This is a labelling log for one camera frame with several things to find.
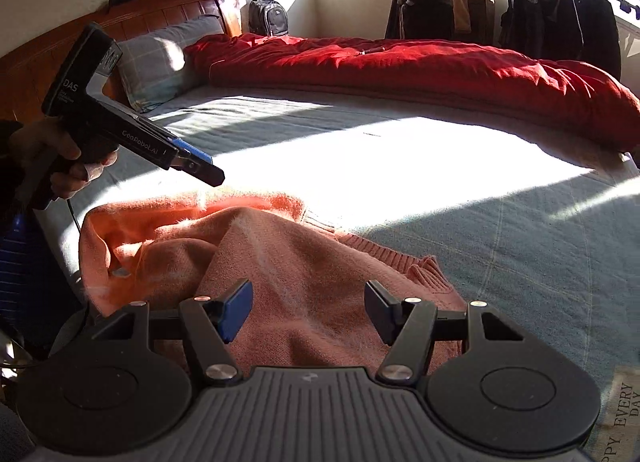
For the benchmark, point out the grey checked pillow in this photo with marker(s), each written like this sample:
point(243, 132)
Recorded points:
point(155, 62)

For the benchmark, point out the person's left hand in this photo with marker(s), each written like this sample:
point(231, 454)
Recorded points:
point(40, 139)

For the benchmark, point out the blue striped cloth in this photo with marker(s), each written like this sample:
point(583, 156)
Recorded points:
point(35, 267)

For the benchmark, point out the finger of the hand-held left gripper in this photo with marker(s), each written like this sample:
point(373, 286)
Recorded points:
point(196, 151)
point(207, 174)

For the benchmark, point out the row of small hanging laundry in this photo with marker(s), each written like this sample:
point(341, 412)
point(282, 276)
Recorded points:
point(629, 9)

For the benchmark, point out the orange knitted sweater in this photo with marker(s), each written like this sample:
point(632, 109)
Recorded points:
point(300, 267)

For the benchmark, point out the wooden headboard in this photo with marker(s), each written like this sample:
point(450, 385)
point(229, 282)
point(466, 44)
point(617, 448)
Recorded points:
point(165, 9)

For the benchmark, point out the black hanging jacket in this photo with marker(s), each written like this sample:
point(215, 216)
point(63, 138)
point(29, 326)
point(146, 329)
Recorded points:
point(567, 17)
point(600, 37)

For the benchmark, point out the brown cloth on chair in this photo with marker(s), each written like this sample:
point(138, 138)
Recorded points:
point(472, 12)

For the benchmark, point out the dark jacket with round emblem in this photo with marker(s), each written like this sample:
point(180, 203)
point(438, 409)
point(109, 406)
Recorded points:
point(530, 7)

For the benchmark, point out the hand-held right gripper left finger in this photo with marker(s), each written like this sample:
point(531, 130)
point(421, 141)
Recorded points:
point(237, 311)

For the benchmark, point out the grey backpack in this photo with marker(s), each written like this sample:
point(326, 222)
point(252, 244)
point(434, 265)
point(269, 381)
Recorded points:
point(269, 17)

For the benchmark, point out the red duvet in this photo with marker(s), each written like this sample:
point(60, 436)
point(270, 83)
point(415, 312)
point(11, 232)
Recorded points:
point(400, 72)

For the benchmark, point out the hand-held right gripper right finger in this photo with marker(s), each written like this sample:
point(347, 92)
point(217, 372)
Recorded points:
point(379, 309)

